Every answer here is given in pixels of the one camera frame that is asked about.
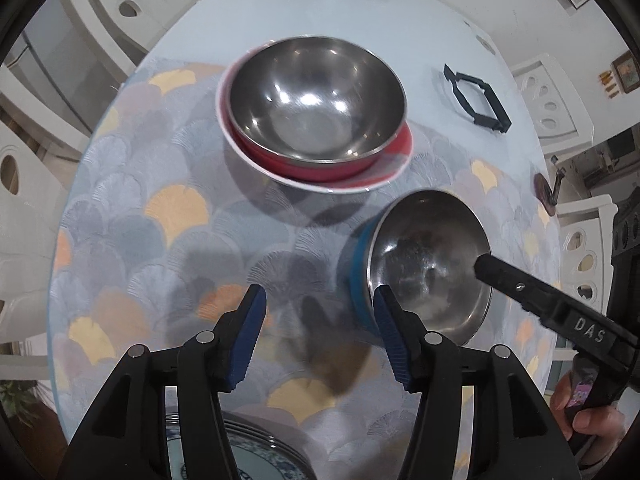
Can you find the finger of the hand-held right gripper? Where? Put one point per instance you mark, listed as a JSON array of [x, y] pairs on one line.
[[505, 280]]

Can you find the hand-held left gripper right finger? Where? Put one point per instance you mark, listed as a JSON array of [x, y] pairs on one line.
[[395, 340]]

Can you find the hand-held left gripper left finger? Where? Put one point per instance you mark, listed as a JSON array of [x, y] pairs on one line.
[[245, 345]]

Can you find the blue steel bowl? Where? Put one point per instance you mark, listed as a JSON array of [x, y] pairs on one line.
[[425, 250]]

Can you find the red steel bowl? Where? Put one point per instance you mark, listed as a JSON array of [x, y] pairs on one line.
[[310, 95]]

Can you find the person's right hand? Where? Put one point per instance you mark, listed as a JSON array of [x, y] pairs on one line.
[[600, 425]]

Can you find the small dark round ornament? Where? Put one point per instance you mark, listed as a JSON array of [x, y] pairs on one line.
[[547, 190]]

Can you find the white carved chair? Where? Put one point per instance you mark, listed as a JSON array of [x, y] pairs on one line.
[[600, 240], [570, 125], [40, 210], [100, 0]]

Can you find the green potted plant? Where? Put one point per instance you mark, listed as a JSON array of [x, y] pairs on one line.
[[20, 395]]

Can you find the black trivet frame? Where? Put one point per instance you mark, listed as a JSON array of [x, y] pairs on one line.
[[492, 124]]

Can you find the framed wall picture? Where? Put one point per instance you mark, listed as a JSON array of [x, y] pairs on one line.
[[625, 72]]

